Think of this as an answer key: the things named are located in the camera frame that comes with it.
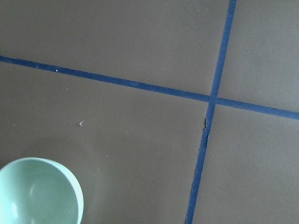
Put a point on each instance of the green bowl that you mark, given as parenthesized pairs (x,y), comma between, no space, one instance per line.
(39,191)

